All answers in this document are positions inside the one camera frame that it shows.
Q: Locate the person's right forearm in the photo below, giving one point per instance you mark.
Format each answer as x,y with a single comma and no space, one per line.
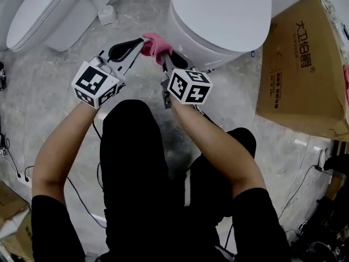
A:
218,151

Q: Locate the black equipment heap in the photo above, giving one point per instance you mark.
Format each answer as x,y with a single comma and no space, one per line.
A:
327,241

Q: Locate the person's left forearm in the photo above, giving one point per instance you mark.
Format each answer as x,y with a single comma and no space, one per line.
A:
60,151

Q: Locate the small blue tool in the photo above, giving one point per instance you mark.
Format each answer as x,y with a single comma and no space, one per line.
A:
252,54

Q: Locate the small white round canister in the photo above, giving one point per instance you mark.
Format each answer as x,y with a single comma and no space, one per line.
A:
107,15

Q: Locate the white toilet with tank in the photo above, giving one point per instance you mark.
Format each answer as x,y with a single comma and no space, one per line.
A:
54,18

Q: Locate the person's black shirt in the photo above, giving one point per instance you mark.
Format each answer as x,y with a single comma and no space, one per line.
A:
259,228

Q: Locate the white socket strip with plugs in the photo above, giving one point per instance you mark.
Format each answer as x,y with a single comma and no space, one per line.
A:
23,183

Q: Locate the large cardboard box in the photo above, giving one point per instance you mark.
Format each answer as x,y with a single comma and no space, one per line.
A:
300,91

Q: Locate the black spare device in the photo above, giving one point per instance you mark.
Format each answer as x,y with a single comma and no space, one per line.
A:
2,75

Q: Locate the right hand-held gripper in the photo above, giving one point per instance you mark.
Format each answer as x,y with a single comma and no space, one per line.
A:
191,89

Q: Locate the white smart toilet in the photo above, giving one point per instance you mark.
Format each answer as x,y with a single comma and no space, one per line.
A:
218,18

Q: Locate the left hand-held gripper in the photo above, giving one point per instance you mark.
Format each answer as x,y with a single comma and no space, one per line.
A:
92,80

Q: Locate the small cardboard box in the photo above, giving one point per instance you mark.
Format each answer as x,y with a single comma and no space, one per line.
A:
11,201

